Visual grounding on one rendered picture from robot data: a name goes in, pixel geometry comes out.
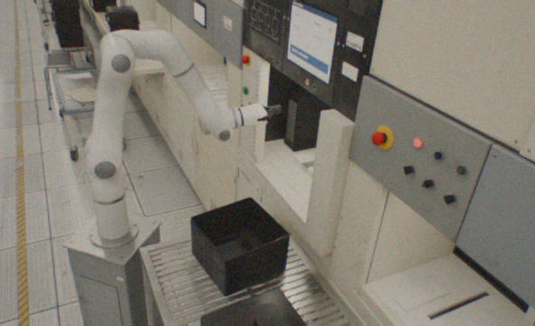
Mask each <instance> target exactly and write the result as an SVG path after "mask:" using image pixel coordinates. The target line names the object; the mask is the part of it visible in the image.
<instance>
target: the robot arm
mask: <svg viewBox="0 0 535 326"><path fill-rule="evenodd" d="M100 54H101V59H102V69H101V75H100V80H99V84H98V89H97V95H96V102H95V111H94V122H93V130H92V131H91V134H92V135H90V136H89V137H88V139H87V140H86V143H85V160H86V167H87V169H88V172H89V179H90V185H91V196H92V201H93V207H94V213H95V218H96V222H95V225H94V226H93V227H92V228H91V230H90V233H89V236H90V240H91V242H92V243H93V244H94V245H97V246H98V247H103V248H115V247H120V246H123V245H126V244H128V243H129V242H131V241H132V240H133V239H134V238H135V237H136V236H137V234H138V232H139V227H138V225H137V223H136V222H135V221H134V220H132V219H130V218H128V209H127V202H126V195H125V187H124V180H123V175H122V168H121V166H122V141H123V121H124V113H125V108H126V101H127V96H128V92H129V86H130V84H131V82H132V80H133V76H134V71H135V62H136V60H135V59H146V60H157V61H161V62H163V63H164V64H165V65H166V67H167V69H168V70H169V72H170V73H171V74H172V76H173V77H174V79H175V80H176V81H177V84H178V86H179V87H180V88H181V90H182V91H183V93H184V94H185V95H186V96H187V97H188V99H189V100H190V102H191V104H192V105H193V107H194V109H195V110H196V112H197V114H198V121H199V126H200V129H201V132H202V134H203V135H204V136H205V135H209V134H212V135H213V136H214V137H215V138H216V139H217V140H219V141H223V142H224V141H227V140H229V139H230V138H231V137H232V135H233V129H240V128H241V127H242V126H244V127H250V126H257V125H263V124H266V123H267V120H270V119H271V116H272V115H275V114H280V113H282V106H281V105H277V106H271V108H270V106H268V107H264V106H263V105H260V104H253V105H248V106H245V107H242V108H238V109H237V108H231V109H227V110H221V108H220V107H219V105H218V103H217V102H216V100H215V97H214V96H213V94H212V92H211V91H210V90H209V88H208V86H207V85H206V83H205V81H204V79H203V77H202V75H201V73H200V72H199V70H198V69H197V68H196V66H195V64H194V63H193V61H192V59H191V58H190V56H189V55H188V53H187V52H186V50H185V48H184V47H183V45H182V44H181V42H180V41H179V40H178V39H177V38H176V37H175V36H174V35H173V34H172V33H171V32H168V31H163V30H154V31H130V30H124V31H117V32H114V33H111V34H106V35H105V36H104V37H103V38H102V39H101V41H100Z"/></svg>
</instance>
